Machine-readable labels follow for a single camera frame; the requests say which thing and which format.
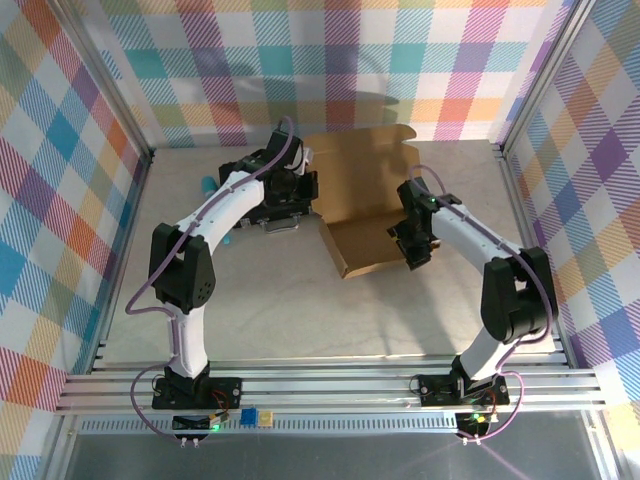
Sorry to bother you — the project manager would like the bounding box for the brown cardboard box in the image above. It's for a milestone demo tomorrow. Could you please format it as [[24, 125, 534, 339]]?
[[303, 124, 436, 280]]

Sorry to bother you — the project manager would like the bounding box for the teal cylinder tube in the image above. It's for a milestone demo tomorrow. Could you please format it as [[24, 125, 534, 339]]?
[[199, 174, 234, 247]]

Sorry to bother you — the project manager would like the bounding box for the controller board with green light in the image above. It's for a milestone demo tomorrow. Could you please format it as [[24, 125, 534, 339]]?
[[455, 407, 497, 439], [171, 408, 232, 435]]

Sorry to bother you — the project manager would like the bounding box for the long purple arm cable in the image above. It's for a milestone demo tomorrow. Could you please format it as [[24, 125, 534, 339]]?
[[408, 164, 559, 381], [127, 116, 296, 366]]

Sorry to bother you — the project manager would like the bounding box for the aluminium floor rail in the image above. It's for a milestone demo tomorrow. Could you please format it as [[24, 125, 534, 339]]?
[[492, 141, 571, 370], [91, 149, 155, 375]]

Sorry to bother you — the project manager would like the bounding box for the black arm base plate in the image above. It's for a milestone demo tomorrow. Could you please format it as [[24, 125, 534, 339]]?
[[151, 377, 244, 410], [417, 373, 511, 407]]

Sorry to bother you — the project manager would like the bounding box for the aluminium rail beam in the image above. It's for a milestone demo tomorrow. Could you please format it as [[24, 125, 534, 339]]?
[[53, 353, 609, 417]]

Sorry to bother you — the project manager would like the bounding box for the aluminium frame post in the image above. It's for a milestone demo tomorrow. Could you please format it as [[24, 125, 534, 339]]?
[[499, 0, 597, 156], [49, 0, 155, 164]]

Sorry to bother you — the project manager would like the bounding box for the short purple base cable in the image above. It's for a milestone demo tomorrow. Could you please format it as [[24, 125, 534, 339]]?
[[462, 369, 526, 445], [130, 363, 184, 444]]

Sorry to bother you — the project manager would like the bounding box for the slotted metal cable duct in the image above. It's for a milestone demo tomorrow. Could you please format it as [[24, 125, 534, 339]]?
[[79, 418, 461, 435]]

